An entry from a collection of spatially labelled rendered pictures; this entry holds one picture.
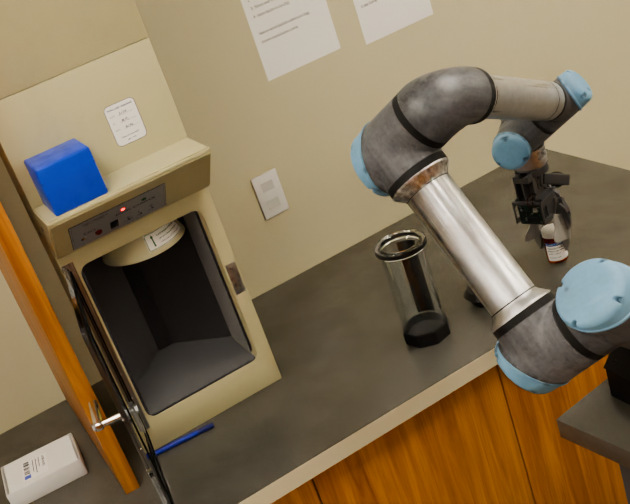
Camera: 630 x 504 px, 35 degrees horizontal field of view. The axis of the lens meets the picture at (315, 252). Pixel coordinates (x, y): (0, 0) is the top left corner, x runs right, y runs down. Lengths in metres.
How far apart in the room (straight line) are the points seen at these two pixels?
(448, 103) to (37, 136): 0.73
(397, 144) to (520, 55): 1.24
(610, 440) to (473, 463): 0.48
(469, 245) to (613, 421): 0.40
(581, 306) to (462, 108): 0.37
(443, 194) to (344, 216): 0.99
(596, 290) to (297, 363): 0.84
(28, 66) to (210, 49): 0.66
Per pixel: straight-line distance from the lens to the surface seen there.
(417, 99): 1.63
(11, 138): 1.85
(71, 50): 1.86
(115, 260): 2.01
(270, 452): 1.96
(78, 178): 1.78
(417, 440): 2.06
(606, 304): 1.54
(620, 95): 3.11
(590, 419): 1.81
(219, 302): 2.18
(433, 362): 2.05
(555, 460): 2.31
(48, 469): 2.16
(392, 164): 1.66
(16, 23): 1.84
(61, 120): 1.87
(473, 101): 1.66
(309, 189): 2.56
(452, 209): 1.65
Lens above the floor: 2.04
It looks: 24 degrees down
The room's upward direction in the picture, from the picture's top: 19 degrees counter-clockwise
